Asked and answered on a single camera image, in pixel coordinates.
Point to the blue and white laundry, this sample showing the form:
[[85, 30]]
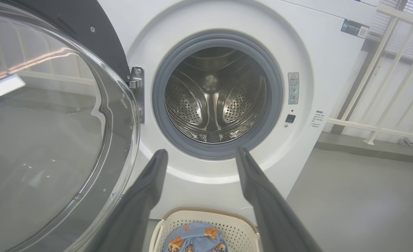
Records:
[[195, 238]]

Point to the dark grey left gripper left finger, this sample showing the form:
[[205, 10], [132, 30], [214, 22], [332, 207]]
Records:
[[136, 206]]

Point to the white metal railing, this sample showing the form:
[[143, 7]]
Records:
[[378, 63]]

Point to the dark QR code sticker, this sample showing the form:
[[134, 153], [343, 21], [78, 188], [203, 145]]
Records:
[[354, 28]]

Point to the cream perforated laundry basket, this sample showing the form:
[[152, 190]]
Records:
[[227, 224]]

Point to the perforated steel washer drum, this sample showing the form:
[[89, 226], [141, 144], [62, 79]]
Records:
[[185, 101]]

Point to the round dark glass washer door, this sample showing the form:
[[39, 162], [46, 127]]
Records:
[[52, 140]]

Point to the silver door hinge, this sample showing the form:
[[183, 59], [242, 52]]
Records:
[[136, 82]]

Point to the small text sticker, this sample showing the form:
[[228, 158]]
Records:
[[317, 119]]

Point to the white front-load washing machine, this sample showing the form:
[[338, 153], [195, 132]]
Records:
[[315, 63]]

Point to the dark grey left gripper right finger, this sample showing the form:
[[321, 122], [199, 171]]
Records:
[[269, 210]]

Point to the grey warning sticker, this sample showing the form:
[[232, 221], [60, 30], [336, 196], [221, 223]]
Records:
[[293, 87]]

